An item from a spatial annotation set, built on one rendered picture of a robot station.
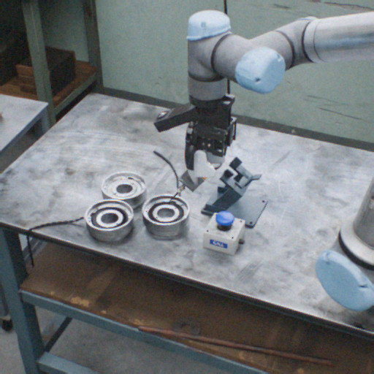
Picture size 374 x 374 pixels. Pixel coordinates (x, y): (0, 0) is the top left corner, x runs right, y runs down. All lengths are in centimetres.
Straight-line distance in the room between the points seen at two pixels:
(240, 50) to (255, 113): 202
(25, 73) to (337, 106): 147
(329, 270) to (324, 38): 39
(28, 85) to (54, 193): 162
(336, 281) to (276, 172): 56
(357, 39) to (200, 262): 55
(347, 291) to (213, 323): 53
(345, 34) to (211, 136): 32
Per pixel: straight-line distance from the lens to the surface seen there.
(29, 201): 150
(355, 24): 106
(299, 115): 301
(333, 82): 290
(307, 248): 135
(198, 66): 113
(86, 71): 326
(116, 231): 133
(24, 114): 207
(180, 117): 123
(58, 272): 166
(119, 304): 156
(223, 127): 120
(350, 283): 103
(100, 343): 220
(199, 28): 110
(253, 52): 105
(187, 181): 132
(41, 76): 287
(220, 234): 130
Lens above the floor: 171
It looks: 38 degrees down
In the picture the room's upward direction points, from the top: straight up
